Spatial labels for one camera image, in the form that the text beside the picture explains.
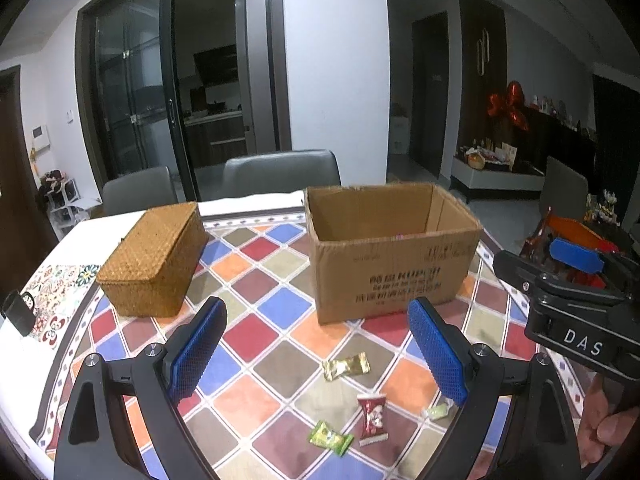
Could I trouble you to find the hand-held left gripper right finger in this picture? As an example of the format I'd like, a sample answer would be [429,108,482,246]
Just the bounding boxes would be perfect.
[407,296,583,480]

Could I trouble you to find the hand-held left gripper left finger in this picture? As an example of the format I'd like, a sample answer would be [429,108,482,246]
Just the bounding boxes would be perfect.
[52,296,228,480]

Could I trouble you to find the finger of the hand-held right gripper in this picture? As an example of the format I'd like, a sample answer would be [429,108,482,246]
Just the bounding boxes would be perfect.
[492,249,551,293]
[549,239,608,276]

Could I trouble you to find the pale green candy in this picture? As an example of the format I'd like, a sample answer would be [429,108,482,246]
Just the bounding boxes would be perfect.
[425,400,457,422]

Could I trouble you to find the cardboard box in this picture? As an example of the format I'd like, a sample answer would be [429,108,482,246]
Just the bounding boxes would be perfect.
[304,182,483,326]

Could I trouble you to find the red candy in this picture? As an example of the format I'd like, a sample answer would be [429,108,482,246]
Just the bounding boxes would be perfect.
[356,392,390,447]

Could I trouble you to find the gold candy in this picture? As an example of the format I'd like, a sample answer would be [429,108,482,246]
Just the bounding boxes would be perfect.
[322,353,371,382]

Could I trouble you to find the person's right hand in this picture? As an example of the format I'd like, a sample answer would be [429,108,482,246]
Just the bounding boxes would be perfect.
[579,374,640,467]

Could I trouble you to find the orange wooden chair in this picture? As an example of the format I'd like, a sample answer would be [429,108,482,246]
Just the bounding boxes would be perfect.
[520,207,621,273]

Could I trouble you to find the colourful flower bunch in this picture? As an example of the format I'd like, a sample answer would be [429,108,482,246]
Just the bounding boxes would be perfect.
[587,190,622,227]

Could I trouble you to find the grey dining chair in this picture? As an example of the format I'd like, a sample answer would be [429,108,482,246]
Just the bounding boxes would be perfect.
[102,166,178,216]
[540,156,590,221]
[222,150,342,201]

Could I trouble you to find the checkered colourful tablecloth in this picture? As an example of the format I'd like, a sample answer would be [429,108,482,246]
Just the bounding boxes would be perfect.
[27,207,601,480]

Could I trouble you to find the white low bench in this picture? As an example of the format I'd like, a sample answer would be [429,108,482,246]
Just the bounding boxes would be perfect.
[450,152,546,203]

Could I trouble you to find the woven rattan lidded basket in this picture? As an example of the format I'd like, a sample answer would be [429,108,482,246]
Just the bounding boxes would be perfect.
[96,201,208,318]

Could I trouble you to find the clutter of gift items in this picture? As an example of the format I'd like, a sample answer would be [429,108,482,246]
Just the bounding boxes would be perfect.
[460,142,518,172]

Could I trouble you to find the dark sideboard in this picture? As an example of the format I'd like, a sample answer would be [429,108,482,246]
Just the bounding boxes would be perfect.
[520,105,640,221]

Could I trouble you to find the floral patterned placemat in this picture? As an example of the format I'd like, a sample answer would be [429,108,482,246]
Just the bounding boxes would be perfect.
[17,262,101,351]

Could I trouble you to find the red foil balloons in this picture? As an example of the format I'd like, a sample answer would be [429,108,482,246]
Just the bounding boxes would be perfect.
[487,80,530,132]

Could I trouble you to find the black mug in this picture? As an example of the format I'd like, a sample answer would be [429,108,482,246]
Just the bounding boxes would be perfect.
[0,290,37,338]

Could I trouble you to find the dark interior door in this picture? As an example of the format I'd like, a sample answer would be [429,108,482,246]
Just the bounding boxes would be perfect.
[411,10,449,178]

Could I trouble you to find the white storage rack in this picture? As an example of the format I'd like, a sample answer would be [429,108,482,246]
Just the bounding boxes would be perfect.
[37,170,81,241]

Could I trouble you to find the dark wood tall cabinet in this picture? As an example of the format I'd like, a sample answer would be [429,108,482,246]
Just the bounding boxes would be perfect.
[457,0,508,161]

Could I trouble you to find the dark wooden door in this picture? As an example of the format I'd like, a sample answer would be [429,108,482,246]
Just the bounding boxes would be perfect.
[0,66,61,281]

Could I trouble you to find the black framed sliding glass door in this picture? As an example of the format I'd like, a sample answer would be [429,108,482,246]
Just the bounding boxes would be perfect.
[77,0,291,201]

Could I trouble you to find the silver refrigerator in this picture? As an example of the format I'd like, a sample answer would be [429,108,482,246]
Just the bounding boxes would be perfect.
[235,0,276,153]

